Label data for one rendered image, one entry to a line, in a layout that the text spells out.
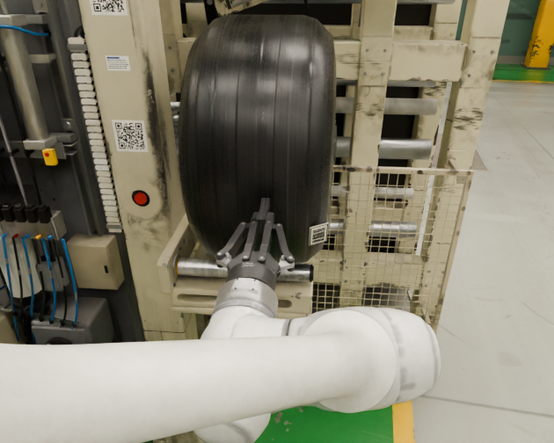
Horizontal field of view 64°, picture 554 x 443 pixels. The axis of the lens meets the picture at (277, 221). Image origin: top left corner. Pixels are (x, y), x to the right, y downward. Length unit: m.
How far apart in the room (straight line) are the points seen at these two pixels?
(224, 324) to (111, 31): 0.69
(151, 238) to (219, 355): 0.90
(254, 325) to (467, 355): 1.84
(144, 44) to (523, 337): 2.14
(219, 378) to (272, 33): 0.73
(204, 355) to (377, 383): 0.22
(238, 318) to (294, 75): 0.47
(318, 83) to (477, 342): 1.79
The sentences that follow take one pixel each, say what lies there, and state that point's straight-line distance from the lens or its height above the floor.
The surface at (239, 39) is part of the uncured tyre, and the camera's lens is 0.92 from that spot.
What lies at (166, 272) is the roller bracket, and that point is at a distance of 1.09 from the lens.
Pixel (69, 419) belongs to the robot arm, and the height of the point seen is 1.35.
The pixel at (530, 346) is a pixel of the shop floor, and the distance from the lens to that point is 2.49.
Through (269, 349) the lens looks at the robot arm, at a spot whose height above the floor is 1.30.
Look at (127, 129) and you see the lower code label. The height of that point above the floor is 1.24.
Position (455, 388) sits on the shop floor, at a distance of 2.16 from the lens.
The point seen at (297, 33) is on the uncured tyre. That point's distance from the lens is 0.92.
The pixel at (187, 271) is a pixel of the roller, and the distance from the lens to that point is 1.12.
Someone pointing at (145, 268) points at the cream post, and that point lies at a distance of 1.25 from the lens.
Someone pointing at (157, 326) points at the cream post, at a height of 0.64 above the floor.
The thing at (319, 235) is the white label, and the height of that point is 1.08.
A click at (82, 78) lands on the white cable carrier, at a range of 1.11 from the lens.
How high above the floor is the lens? 1.54
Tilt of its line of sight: 29 degrees down
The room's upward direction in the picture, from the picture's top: straight up
